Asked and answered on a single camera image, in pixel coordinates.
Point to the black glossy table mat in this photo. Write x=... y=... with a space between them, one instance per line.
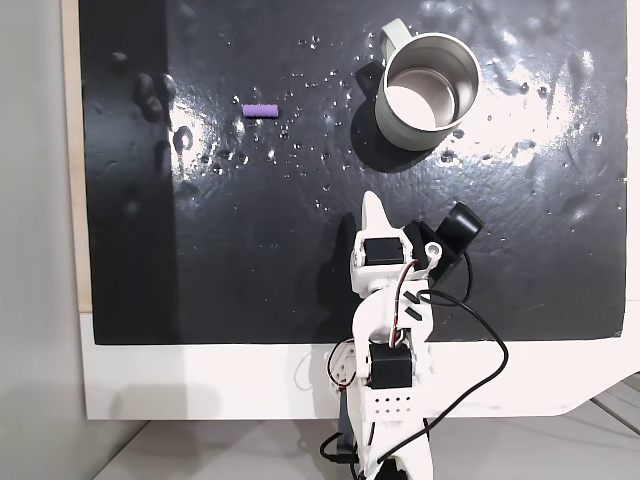
x=250 y=240

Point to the pale green steel mug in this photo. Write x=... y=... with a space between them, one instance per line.
x=425 y=100

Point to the purple ribbed pen grip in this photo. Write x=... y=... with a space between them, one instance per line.
x=259 y=110

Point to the black oval camera box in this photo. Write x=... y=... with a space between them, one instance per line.
x=457 y=225

